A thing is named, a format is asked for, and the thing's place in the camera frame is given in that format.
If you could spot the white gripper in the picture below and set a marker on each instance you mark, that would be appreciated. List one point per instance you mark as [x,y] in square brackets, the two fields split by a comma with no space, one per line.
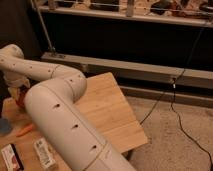
[15,81]

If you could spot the red ceramic bowl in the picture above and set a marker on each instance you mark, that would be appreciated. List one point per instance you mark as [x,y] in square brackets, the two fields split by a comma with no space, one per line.
[20,100]

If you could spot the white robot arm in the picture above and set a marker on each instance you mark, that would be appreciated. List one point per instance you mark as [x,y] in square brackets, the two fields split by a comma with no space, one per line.
[51,105]

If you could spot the blue round object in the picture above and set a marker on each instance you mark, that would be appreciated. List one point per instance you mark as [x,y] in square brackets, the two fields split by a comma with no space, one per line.
[5,126]

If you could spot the red and white card box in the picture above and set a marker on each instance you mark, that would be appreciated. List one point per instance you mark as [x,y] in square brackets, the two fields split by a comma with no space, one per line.
[11,158]

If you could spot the wooden table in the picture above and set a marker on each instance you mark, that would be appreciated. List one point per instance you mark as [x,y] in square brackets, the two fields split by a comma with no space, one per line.
[103,105]

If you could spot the grey baseboard heater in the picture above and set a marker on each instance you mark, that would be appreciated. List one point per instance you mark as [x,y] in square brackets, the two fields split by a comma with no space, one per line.
[132,70]

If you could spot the metal window rail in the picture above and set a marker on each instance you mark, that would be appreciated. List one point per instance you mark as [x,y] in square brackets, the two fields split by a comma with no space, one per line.
[50,46]

